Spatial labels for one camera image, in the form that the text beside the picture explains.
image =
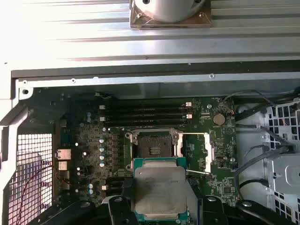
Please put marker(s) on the silver coin cell battery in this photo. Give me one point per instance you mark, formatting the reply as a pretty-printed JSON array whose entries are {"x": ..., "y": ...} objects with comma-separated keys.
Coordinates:
[{"x": 219, "y": 119}]

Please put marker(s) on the black RAM slot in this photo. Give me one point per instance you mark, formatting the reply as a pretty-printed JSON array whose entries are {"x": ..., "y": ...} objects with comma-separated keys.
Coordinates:
[
  {"x": 145, "y": 110},
  {"x": 145, "y": 105},
  {"x": 145, "y": 116},
  {"x": 145, "y": 122}
]

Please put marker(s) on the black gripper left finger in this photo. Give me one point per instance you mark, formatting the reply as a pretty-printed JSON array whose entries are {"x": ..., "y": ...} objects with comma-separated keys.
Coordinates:
[{"x": 119, "y": 211}]

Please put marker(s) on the metal drive cage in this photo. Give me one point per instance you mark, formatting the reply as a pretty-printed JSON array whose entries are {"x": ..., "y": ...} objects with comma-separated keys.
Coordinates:
[{"x": 286, "y": 178}]

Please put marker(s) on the black PC case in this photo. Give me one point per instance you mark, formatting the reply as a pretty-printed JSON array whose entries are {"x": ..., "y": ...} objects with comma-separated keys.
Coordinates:
[{"x": 140, "y": 79}]

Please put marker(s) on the CPU socket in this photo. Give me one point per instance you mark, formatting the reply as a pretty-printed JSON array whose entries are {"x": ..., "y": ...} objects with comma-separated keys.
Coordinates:
[{"x": 152, "y": 145}]

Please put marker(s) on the silver topped CPU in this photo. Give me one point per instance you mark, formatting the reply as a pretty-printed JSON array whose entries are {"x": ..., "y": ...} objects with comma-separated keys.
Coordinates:
[{"x": 161, "y": 187}]

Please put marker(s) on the square brown base plate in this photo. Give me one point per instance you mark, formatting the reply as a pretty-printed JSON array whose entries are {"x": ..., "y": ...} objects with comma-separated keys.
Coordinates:
[{"x": 202, "y": 20}]

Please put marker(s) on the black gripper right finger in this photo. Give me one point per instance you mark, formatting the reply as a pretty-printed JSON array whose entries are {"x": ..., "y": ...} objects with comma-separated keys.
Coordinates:
[{"x": 213, "y": 211}]

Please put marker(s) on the small silver capacitor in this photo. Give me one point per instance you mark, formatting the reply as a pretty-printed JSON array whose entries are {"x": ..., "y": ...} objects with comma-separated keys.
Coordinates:
[
  {"x": 101, "y": 140},
  {"x": 102, "y": 149},
  {"x": 102, "y": 164},
  {"x": 102, "y": 157}
]

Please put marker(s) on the green motherboard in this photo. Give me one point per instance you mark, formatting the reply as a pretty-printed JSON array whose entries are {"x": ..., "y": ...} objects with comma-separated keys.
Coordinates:
[{"x": 225, "y": 145}]

